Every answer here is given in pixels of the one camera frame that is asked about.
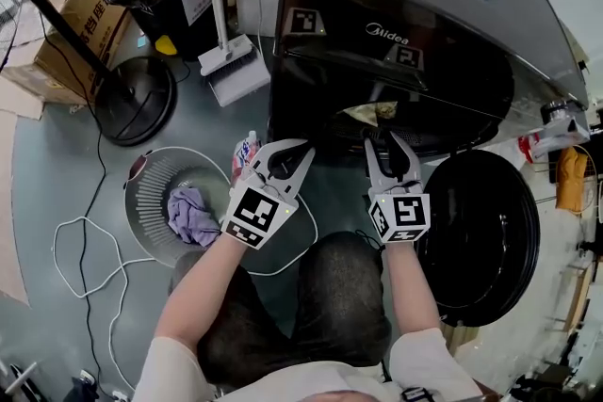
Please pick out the purple clothes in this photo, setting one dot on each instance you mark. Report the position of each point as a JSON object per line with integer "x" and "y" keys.
{"x": 190, "y": 216}

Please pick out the red and white plastic bag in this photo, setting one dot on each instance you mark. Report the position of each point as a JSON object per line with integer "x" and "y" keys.
{"x": 528, "y": 150}

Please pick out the flat cardboard sheet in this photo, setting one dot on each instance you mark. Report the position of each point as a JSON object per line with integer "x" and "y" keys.
{"x": 9, "y": 202}

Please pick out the black chest device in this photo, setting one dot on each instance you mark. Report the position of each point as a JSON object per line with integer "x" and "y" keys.
{"x": 417, "y": 394}

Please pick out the person's right forearm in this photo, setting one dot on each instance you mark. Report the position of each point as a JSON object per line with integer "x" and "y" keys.
{"x": 412, "y": 287}

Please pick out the white round laundry basket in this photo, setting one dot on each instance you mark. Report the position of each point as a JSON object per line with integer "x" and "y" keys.
{"x": 151, "y": 188}

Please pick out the orange bag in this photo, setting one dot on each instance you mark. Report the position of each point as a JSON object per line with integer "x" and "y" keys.
{"x": 571, "y": 179}

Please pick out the person's right leg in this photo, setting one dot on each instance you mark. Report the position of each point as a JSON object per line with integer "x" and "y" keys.
{"x": 339, "y": 296}

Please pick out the silver metal fixture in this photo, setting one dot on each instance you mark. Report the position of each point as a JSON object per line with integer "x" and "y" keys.
{"x": 563, "y": 122}

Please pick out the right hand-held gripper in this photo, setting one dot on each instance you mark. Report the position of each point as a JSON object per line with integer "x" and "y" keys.
{"x": 400, "y": 214}

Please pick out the grey dustpan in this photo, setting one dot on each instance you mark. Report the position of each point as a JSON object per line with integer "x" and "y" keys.
{"x": 240, "y": 82}

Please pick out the black round washing machine door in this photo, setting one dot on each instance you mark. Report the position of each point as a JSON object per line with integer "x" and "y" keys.
{"x": 480, "y": 240}

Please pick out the black standing fan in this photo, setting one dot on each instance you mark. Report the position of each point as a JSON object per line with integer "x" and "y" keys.
{"x": 136, "y": 101}

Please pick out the person's white shirt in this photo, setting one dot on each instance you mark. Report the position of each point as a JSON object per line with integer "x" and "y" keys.
{"x": 174, "y": 376}

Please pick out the dark grey washing machine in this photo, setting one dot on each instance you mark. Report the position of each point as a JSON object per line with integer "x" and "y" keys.
{"x": 452, "y": 37}

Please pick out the large printed cardboard box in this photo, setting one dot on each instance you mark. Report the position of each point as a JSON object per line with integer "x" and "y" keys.
{"x": 80, "y": 37}

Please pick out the person's left forearm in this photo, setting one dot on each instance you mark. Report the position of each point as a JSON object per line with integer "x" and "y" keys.
{"x": 207, "y": 282}

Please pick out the red and blue detergent pouch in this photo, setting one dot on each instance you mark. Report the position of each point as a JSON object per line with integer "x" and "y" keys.
{"x": 244, "y": 155}

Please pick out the beige patterned clothes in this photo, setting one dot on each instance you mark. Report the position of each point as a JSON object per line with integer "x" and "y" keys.
{"x": 372, "y": 110}

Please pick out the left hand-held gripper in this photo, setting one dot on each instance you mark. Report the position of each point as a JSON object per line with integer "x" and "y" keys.
{"x": 256, "y": 214}

